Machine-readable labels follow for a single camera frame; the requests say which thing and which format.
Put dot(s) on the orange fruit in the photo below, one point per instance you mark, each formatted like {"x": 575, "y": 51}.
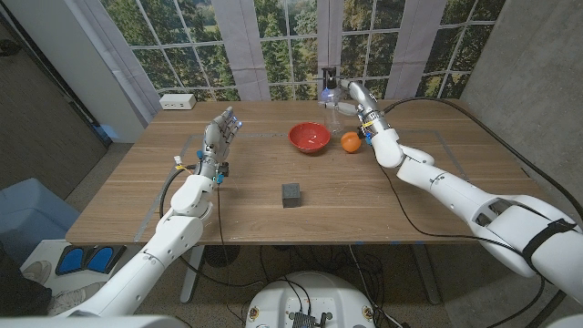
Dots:
{"x": 350, "y": 142}

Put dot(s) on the white power strip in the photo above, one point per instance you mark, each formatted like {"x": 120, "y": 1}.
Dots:
{"x": 177, "y": 101}

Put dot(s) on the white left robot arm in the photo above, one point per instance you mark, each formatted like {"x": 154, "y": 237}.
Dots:
{"x": 159, "y": 255}

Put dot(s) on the red bowl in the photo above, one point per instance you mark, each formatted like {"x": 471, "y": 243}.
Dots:
{"x": 309, "y": 136}

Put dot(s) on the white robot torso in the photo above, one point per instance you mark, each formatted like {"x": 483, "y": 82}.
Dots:
{"x": 309, "y": 296}

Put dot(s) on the printed window backdrop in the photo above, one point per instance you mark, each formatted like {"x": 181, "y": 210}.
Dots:
{"x": 282, "y": 45}

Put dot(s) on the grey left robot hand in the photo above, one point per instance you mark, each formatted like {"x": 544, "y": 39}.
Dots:
{"x": 216, "y": 136}

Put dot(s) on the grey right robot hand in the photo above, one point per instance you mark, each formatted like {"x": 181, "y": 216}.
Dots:
{"x": 369, "y": 107}

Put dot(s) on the black round fan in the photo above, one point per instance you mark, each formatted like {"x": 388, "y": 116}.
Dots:
{"x": 223, "y": 255}

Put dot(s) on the black foot pedal blue pads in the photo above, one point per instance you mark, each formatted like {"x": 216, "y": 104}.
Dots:
{"x": 86, "y": 259}

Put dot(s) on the clear pump dispenser bottle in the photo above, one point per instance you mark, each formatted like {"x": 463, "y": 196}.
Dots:
{"x": 331, "y": 98}

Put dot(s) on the black torso electronics module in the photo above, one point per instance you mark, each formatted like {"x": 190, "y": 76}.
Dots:
{"x": 303, "y": 321}

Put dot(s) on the white sneaker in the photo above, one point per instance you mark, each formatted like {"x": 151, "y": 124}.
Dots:
{"x": 38, "y": 272}
{"x": 75, "y": 298}

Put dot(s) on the dark trouser leg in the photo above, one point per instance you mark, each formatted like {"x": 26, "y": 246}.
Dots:
{"x": 20, "y": 287}

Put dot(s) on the blue-grey bin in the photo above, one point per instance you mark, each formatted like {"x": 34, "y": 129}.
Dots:
{"x": 32, "y": 214}

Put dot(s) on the grey table leg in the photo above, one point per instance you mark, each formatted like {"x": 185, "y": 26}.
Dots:
{"x": 428, "y": 278}

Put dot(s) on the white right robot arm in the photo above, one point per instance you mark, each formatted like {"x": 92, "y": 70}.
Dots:
{"x": 464, "y": 196}

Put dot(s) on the dark grey block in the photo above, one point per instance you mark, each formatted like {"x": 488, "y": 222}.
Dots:
{"x": 291, "y": 196}

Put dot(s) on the white table leg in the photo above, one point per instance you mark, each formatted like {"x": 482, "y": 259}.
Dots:
{"x": 190, "y": 287}

